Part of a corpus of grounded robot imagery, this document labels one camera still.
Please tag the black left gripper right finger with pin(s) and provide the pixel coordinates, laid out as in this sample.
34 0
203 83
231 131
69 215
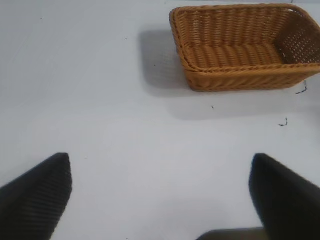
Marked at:
287 200

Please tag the brown woven wicker basket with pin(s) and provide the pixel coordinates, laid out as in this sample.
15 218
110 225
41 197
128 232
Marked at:
237 62

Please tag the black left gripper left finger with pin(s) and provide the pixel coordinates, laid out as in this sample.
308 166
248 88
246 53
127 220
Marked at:
32 200

